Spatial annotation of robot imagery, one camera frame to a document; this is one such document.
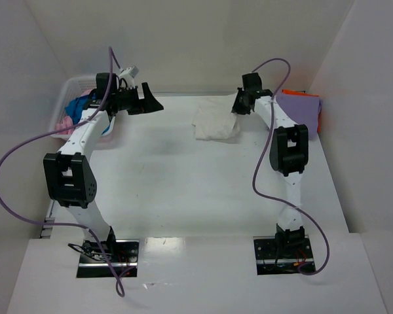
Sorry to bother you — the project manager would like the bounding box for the white t shirt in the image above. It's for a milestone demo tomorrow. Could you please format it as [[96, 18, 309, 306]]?
[[191, 93, 240, 141]]

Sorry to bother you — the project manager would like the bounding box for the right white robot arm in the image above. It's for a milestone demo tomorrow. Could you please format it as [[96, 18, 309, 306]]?
[[232, 73, 309, 250]]

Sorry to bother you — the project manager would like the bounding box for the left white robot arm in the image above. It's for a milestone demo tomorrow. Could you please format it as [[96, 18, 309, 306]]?
[[43, 66, 164, 254]]

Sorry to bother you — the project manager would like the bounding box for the folded orange t shirt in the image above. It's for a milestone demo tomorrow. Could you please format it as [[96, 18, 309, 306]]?
[[280, 88, 323, 133]]

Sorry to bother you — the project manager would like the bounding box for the blue t shirt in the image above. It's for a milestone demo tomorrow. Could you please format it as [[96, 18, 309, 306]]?
[[64, 97, 114, 137]]

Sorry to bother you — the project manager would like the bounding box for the white plastic basket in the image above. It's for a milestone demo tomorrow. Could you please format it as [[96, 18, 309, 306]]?
[[48, 76, 116, 145]]

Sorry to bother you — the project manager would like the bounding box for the folded purple t shirt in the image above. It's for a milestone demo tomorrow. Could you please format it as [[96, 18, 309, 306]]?
[[276, 93, 324, 141]]

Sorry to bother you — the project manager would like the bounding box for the pink t shirt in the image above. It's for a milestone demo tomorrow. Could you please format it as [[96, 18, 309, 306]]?
[[55, 89, 96, 135]]

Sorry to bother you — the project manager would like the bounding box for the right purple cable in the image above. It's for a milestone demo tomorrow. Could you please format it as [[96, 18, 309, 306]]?
[[251, 58, 331, 276]]

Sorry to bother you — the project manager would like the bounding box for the purple cable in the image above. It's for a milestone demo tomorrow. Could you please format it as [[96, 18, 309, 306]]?
[[0, 45, 137, 298], [251, 58, 331, 276]]

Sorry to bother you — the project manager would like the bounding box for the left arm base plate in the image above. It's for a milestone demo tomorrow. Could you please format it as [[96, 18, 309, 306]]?
[[68, 239, 140, 279]]

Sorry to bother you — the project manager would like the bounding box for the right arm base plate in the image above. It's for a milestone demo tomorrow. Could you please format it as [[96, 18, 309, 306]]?
[[253, 236, 316, 275]]

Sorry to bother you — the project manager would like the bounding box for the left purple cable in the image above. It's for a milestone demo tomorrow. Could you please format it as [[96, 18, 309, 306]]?
[[0, 45, 137, 298]]

